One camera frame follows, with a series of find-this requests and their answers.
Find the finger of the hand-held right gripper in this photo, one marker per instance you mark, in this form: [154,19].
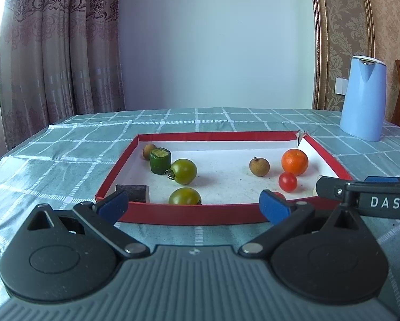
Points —
[383,179]
[332,189]

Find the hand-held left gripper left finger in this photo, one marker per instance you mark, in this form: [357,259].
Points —
[113,205]

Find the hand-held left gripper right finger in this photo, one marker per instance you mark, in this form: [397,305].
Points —
[272,207]

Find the small red cherry tomato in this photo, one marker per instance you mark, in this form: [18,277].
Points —
[280,195]
[288,182]

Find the dark eggplant piece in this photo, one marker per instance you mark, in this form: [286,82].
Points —
[133,192]

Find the brown longan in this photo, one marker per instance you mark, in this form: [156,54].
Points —
[259,167]
[148,151]

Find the red shallow cardboard box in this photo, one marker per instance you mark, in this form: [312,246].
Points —
[226,174]

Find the green cucumber piece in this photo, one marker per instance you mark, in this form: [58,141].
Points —
[159,162]

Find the green tomato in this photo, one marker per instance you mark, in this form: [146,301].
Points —
[184,196]
[183,171]

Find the orange tangerine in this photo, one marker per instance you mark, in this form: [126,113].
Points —
[295,162]

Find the light blue kettle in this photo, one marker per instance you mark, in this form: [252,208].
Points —
[363,103]

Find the brown patterned curtain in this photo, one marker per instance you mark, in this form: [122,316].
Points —
[59,57]

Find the white wall socket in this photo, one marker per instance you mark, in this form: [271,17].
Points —
[340,85]

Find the gold wall moulding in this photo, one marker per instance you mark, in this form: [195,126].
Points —
[317,40]

